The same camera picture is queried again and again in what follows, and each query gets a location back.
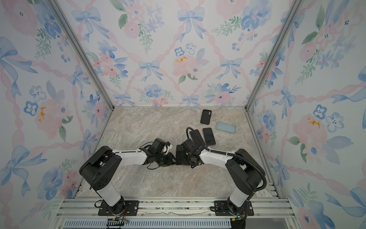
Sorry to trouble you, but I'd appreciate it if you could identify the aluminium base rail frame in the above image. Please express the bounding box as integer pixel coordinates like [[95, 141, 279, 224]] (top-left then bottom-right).
[[51, 184, 300, 229]]

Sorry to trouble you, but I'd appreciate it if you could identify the black phone case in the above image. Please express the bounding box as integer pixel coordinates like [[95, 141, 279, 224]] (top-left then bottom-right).
[[200, 109, 212, 125]]

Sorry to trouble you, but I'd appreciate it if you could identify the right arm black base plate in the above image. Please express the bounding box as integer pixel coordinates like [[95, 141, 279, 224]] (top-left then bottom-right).
[[210, 200, 254, 217]]

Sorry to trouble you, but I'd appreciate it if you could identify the aluminium corner post left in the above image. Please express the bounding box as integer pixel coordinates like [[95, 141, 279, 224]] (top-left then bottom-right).
[[45, 1, 114, 111]]

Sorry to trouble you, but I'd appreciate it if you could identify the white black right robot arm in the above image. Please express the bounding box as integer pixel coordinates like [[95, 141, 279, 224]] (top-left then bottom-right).
[[183, 148, 267, 216]]

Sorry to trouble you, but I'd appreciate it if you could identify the light blue phone case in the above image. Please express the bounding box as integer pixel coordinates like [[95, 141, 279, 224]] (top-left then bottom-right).
[[215, 122, 236, 134]]

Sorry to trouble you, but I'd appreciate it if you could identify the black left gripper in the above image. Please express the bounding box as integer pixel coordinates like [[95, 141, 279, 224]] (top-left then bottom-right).
[[155, 152, 179, 167]]

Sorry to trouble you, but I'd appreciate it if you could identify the pink edged phone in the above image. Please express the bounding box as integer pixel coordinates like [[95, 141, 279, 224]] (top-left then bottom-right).
[[203, 127, 216, 146]]

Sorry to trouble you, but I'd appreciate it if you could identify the white vent grille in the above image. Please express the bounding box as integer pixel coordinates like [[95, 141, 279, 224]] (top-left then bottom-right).
[[61, 219, 232, 229]]

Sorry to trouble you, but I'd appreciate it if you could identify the aluminium corner post right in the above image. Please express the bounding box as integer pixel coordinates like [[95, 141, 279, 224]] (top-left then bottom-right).
[[245, 0, 303, 112]]

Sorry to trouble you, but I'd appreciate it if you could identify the silver edged phone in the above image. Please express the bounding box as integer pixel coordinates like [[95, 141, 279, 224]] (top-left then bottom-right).
[[175, 144, 186, 165]]

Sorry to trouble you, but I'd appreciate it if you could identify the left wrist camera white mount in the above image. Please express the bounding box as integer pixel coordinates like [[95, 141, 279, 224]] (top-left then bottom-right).
[[149, 138, 173, 154]]

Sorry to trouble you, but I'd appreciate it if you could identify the aluminium corner post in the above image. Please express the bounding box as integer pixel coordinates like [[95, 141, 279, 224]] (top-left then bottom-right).
[[45, 1, 114, 111], [245, 0, 303, 112]]

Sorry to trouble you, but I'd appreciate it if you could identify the blue edged phone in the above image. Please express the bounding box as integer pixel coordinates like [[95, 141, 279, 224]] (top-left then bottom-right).
[[190, 129, 205, 147]]

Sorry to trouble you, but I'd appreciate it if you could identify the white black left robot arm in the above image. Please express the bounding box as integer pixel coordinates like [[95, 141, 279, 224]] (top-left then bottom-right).
[[79, 144, 177, 217]]

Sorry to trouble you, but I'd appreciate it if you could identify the pink phone case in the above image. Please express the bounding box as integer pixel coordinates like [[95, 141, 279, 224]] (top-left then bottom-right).
[[175, 144, 186, 166]]

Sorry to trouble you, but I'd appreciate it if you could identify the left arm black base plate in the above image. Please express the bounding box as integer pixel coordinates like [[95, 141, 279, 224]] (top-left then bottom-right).
[[98, 200, 140, 217]]

